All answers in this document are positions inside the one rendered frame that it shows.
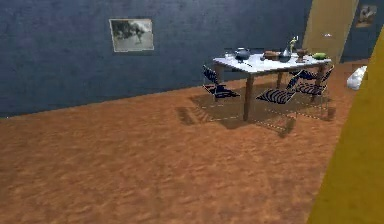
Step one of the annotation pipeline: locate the dark blue kettle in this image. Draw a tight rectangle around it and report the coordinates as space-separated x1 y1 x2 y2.
234 47 252 62

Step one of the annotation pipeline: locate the white top wooden leg table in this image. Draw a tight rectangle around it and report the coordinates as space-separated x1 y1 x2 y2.
212 51 333 122

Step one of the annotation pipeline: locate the brown bread loaf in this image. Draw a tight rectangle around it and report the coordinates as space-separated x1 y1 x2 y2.
263 50 282 62

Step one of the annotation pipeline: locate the dark grey vase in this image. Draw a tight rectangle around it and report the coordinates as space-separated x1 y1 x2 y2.
278 47 293 64

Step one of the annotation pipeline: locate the pale green statuette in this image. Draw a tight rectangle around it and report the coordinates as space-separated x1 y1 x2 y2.
288 35 299 55

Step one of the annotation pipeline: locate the brown cup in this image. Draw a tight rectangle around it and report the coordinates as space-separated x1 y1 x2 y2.
295 48 309 64

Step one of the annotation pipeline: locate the tan room door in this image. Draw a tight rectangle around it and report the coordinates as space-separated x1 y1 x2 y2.
301 0 360 66

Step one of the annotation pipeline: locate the yellow cupboard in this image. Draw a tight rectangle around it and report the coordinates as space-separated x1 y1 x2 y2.
306 27 384 224

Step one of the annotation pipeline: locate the white garbage bag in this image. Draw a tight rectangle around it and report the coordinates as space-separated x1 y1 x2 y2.
346 65 368 91

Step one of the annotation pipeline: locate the black striped wire chair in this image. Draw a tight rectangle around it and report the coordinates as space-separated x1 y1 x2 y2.
201 64 241 122
294 65 335 120
255 68 305 132
288 69 318 82

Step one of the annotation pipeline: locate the grey framed wall picture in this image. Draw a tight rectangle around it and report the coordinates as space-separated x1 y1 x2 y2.
108 17 155 53

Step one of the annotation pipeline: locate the brown framed wall picture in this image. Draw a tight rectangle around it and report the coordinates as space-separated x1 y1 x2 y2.
355 4 379 29

